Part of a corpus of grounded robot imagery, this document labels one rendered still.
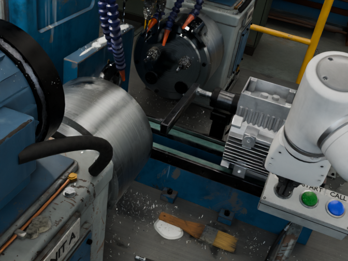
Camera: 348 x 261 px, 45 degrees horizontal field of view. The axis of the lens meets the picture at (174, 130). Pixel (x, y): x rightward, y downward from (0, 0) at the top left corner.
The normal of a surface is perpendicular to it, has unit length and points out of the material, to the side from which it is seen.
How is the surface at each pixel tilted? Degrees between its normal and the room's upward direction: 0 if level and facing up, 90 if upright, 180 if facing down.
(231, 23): 90
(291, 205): 25
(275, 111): 90
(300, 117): 109
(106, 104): 21
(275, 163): 116
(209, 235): 0
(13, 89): 58
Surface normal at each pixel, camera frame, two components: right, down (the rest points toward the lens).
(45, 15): 0.92, 0.32
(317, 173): -0.25, 0.81
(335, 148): -0.85, 0.10
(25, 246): 0.15, -0.82
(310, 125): -0.87, 0.37
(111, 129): 0.70, -0.44
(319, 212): -0.01, -0.54
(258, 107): -0.34, 0.47
